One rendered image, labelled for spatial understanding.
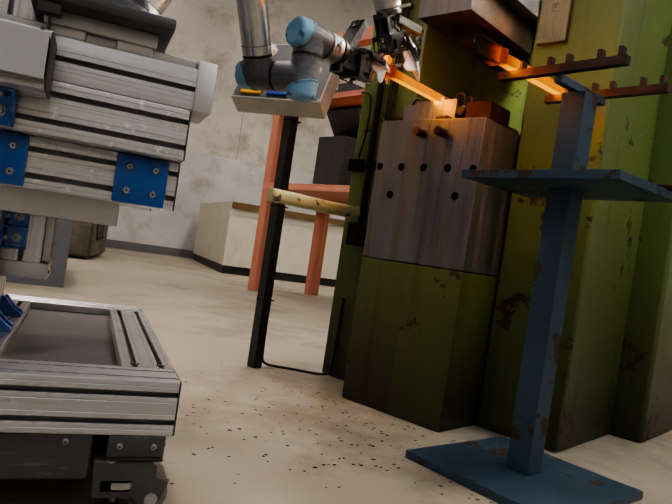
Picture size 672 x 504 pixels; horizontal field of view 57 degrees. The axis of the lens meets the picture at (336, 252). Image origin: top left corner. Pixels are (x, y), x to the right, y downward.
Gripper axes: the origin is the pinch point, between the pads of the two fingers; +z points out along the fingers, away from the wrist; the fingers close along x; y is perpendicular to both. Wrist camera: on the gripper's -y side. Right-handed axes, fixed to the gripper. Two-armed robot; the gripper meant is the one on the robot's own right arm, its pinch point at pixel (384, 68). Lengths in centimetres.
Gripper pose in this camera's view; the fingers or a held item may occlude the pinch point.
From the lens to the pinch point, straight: 183.6
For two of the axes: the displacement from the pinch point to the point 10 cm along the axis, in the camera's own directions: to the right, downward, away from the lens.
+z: 6.7, 1.1, 7.4
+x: 7.3, 1.1, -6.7
